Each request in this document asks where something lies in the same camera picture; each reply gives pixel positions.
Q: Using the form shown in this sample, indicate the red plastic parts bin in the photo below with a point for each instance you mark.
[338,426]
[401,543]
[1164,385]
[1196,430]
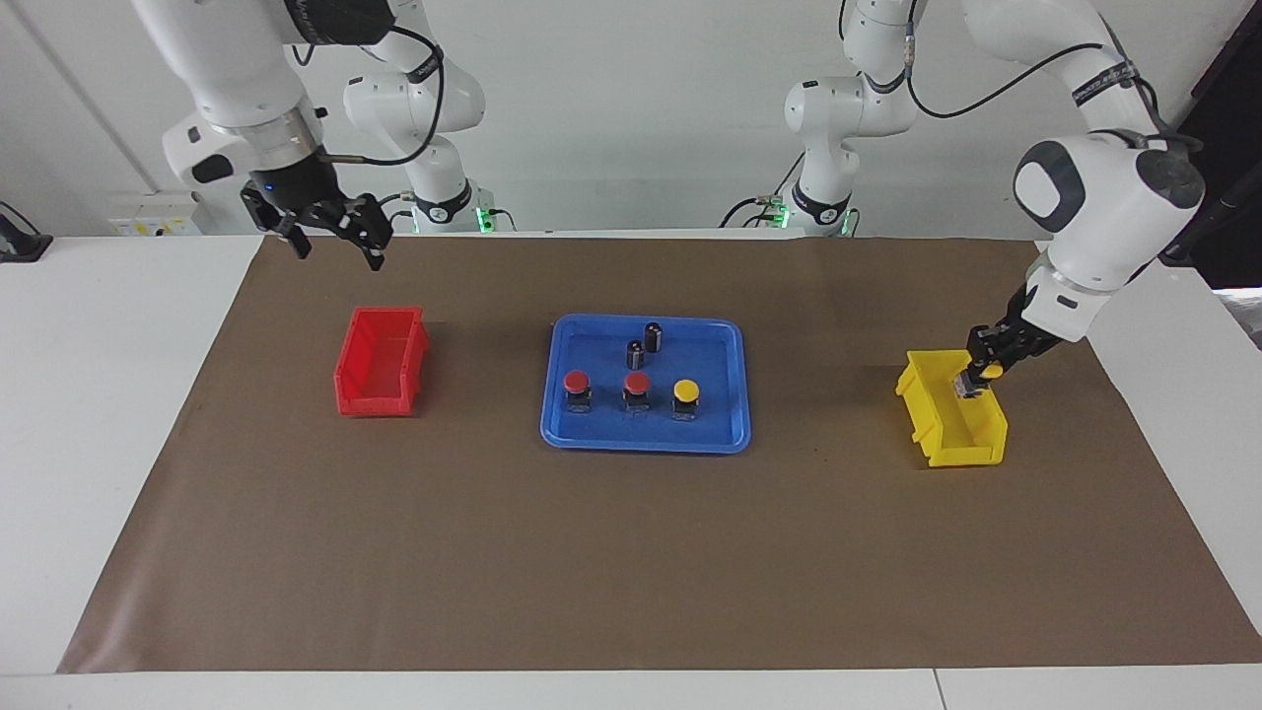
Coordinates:
[375,402]

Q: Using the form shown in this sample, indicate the black background panel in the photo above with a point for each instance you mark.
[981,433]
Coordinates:
[1237,148]

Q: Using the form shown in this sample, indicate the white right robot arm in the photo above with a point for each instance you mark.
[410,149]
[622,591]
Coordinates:
[227,59]

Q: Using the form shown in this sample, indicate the black desk device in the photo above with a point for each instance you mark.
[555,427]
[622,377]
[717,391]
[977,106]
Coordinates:
[20,245]

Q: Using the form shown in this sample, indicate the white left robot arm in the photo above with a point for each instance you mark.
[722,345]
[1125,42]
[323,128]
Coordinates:
[1104,207]

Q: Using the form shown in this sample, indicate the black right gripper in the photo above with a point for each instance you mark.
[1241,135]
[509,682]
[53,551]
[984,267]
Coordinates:
[291,192]

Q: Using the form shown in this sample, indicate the blue plastic tray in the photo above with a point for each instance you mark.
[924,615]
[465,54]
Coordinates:
[710,345]

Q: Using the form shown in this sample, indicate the yellow plastic parts bin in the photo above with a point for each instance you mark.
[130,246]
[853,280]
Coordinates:
[961,456]

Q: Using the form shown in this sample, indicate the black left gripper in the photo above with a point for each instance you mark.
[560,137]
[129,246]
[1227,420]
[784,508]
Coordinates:
[1025,340]

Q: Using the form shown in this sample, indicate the white wall socket box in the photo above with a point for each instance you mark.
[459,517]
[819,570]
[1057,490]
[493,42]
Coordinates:
[153,215]

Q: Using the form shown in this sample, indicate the yellow push button switch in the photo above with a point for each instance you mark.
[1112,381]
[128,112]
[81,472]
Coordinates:
[993,372]
[686,391]

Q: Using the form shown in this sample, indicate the black cylindrical capacitor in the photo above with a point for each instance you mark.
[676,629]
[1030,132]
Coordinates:
[635,355]
[654,337]

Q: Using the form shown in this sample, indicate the green lit base connector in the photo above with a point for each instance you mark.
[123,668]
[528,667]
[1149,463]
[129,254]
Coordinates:
[777,211]
[483,218]

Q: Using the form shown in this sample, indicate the brown paper table mat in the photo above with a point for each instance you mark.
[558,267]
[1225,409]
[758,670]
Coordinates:
[592,562]

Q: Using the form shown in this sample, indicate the red push button switch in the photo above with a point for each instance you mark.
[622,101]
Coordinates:
[638,383]
[576,382]

